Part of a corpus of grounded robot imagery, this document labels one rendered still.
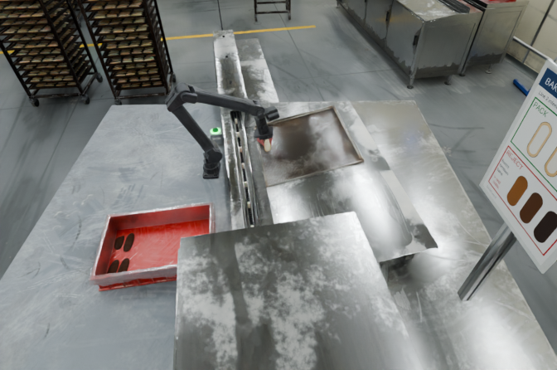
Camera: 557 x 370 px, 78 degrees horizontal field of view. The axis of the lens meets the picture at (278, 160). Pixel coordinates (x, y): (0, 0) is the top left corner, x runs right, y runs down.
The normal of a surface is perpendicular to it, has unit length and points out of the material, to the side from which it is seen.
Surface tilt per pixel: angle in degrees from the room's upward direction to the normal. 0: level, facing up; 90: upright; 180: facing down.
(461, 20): 90
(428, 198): 0
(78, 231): 0
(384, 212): 10
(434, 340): 0
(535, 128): 90
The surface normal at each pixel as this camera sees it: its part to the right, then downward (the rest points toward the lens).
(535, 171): -1.00, 0.07
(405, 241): -0.18, -0.71
